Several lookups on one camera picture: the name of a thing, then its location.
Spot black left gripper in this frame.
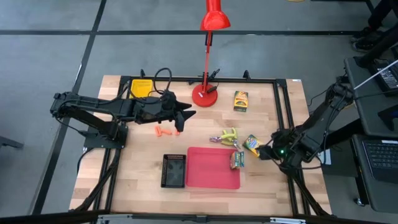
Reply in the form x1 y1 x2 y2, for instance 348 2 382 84
133 90 198 133

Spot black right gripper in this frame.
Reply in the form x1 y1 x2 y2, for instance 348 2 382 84
257 129 297 166

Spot crayon box yellow green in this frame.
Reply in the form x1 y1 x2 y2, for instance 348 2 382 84
233 90 249 113
242 134 264 158
229 151 246 170

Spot yellow green scissors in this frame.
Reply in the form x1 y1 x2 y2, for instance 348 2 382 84
220 139 243 151

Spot green yellow toy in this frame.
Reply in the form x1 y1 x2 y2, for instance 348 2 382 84
220 127 239 141

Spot yellow plastic basket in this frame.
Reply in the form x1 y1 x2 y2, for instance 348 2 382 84
129 78 154 100

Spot pink plastic bin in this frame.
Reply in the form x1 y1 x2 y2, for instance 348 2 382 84
185 146 241 190

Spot black perforated plastic basket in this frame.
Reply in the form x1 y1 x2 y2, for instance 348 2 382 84
160 153 188 189

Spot dark grey side cart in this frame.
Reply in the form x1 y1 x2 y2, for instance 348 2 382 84
343 55 398 138

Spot black laptop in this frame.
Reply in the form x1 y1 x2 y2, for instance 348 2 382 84
350 134 398 215

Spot black keyboard device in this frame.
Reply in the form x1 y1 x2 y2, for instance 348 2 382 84
369 60 398 93

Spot person's shoes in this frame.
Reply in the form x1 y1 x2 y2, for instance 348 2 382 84
350 26 379 53

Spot person's leg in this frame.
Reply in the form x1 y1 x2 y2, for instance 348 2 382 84
368 0 398 32

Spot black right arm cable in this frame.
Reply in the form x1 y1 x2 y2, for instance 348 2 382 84
278 155 324 172

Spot black looped cable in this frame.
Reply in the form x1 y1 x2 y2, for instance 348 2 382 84
153 67 174 95

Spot black metal table frame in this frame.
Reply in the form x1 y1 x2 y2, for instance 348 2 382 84
69 74 333 218

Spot overhead camera on red pole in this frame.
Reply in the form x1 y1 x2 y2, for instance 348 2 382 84
191 0 232 108

